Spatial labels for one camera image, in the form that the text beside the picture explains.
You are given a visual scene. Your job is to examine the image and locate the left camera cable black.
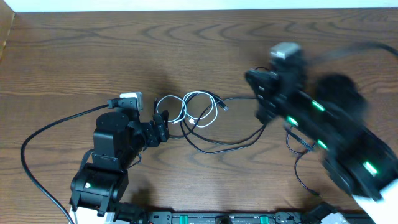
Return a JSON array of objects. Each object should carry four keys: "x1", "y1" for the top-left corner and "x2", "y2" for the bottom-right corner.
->
[{"x1": 21, "y1": 104, "x2": 108, "y2": 224}]

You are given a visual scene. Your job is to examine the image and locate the black base rail green clamps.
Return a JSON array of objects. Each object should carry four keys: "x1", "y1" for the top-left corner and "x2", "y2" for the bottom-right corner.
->
[{"x1": 118, "y1": 202, "x2": 374, "y2": 224}]

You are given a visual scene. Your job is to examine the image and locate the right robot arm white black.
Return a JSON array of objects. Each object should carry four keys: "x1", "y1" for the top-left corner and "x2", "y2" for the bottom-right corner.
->
[{"x1": 245, "y1": 52, "x2": 397, "y2": 223}]

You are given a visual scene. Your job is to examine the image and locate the right camera cable black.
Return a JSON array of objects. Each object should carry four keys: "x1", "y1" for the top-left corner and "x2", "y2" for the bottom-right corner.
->
[{"x1": 308, "y1": 42, "x2": 397, "y2": 66}]

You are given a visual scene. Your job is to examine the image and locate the black USB cable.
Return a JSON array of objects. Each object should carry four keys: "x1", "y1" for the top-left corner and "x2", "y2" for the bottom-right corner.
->
[{"x1": 154, "y1": 90, "x2": 268, "y2": 155}]

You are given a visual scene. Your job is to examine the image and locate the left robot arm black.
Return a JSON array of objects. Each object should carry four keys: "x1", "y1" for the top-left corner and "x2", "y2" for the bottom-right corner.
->
[{"x1": 70, "y1": 97, "x2": 169, "y2": 223}]

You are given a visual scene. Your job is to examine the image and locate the white USB cable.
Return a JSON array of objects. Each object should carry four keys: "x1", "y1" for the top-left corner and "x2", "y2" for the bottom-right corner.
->
[{"x1": 155, "y1": 91, "x2": 219, "y2": 128}]

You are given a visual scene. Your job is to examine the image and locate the camera cable black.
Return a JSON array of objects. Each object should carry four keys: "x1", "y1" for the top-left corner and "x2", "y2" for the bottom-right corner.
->
[
  {"x1": 21, "y1": 104, "x2": 108, "y2": 224},
  {"x1": 308, "y1": 42, "x2": 397, "y2": 66}
]

